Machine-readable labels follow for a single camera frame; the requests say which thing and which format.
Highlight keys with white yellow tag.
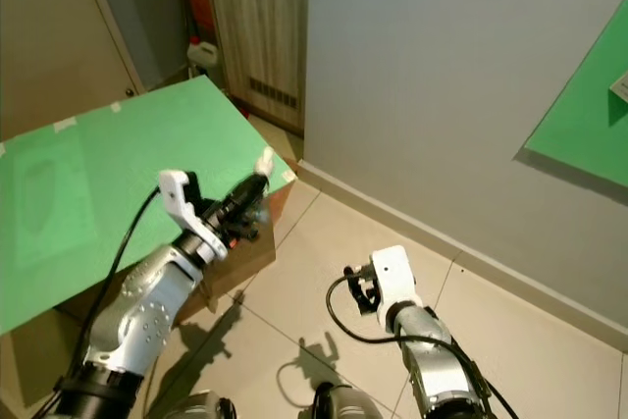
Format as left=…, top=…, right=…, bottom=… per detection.
left=610, top=74, right=628, bottom=106

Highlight brown cardboard box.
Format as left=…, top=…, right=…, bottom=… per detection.
left=57, top=182, right=297, bottom=330

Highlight white plastic bottle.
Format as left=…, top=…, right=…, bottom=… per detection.
left=187, top=36, right=221, bottom=73

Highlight green table sheet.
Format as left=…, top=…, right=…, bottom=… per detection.
left=0, top=76, right=298, bottom=338

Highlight wooden door with vent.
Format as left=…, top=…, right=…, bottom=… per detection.
left=201, top=0, right=311, bottom=136

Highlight grey robot left leg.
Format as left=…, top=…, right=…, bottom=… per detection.
left=178, top=392, right=239, bottom=419

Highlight beige cabinet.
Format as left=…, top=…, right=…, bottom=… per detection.
left=0, top=0, right=144, bottom=143

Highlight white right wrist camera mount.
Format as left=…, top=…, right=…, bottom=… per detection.
left=369, top=244, right=426, bottom=308

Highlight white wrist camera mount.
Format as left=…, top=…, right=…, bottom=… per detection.
left=369, top=244, right=426, bottom=308
left=157, top=169, right=229, bottom=265

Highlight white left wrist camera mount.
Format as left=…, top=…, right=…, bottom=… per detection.
left=157, top=169, right=229, bottom=265

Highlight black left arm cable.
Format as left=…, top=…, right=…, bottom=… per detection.
left=31, top=186, right=164, bottom=419

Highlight green wall board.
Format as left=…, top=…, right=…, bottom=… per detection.
left=522, top=0, right=628, bottom=190

